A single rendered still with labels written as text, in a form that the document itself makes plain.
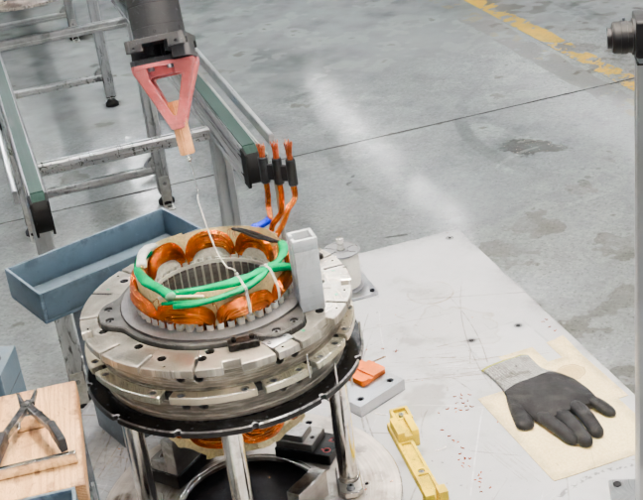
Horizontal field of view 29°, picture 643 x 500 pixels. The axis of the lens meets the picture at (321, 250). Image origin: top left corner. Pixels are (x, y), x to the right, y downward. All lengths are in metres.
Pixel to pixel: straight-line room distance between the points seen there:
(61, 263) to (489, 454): 0.64
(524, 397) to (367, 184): 2.74
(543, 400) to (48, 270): 0.70
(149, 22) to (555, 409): 0.77
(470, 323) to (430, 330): 0.07
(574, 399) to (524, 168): 2.76
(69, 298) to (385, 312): 0.59
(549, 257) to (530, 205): 0.38
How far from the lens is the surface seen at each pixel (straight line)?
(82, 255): 1.76
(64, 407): 1.38
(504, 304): 2.02
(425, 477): 1.64
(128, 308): 1.46
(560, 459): 1.67
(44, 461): 1.28
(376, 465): 1.65
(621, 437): 1.71
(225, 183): 3.22
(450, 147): 4.69
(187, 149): 1.37
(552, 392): 1.76
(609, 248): 3.89
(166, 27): 1.36
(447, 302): 2.04
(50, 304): 1.64
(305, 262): 1.38
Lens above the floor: 1.78
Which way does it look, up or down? 26 degrees down
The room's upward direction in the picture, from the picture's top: 7 degrees counter-clockwise
